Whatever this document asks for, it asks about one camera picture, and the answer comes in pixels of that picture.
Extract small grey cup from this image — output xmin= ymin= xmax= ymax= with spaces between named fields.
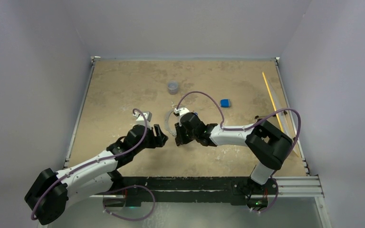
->
xmin=167 ymin=81 xmax=179 ymax=95

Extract blue eraser block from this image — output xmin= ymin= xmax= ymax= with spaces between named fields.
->
xmin=220 ymin=99 xmax=231 ymax=108

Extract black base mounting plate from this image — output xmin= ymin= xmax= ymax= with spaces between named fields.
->
xmin=105 ymin=176 xmax=278 ymax=208

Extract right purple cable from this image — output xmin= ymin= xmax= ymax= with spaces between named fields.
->
xmin=175 ymin=91 xmax=302 ymax=214

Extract yellow wooden stick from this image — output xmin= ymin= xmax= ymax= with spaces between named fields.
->
xmin=262 ymin=71 xmax=284 ymax=131

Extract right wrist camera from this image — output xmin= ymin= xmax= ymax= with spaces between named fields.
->
xmin=173 ymin=107 xmax=190 ymax=118

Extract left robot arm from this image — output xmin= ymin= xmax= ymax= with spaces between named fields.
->
xmin=24 ymin=124 xmax=168 ymax=225

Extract metal key organizer plate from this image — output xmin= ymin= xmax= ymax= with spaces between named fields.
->
xmin=164 ymin=109 xmax=177 ymax=137

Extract black wire stand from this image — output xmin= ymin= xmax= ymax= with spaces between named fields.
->
xmin=254 ymin=109 xmax=288 ymax=125

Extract aluminium frame rail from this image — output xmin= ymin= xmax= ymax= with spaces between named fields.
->
xmin=95 ymin=175 xmax=322 ymax=197

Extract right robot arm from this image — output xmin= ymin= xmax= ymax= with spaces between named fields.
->
xmin=174 ymin=112 xmax=293 ymax=193

